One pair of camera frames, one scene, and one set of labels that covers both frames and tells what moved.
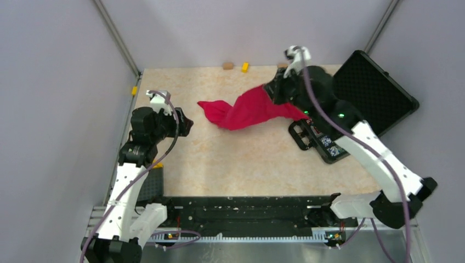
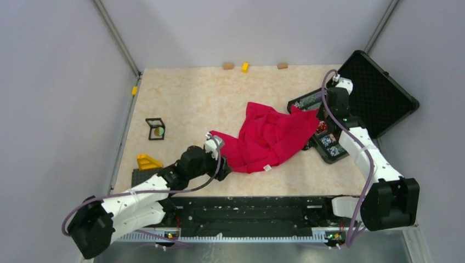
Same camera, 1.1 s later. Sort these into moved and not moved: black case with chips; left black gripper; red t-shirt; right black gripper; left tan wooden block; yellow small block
Moved: red t-shirt; left black gripper; right black gripper
Not moved: left tan wooden block; black case with chips; yellow small block
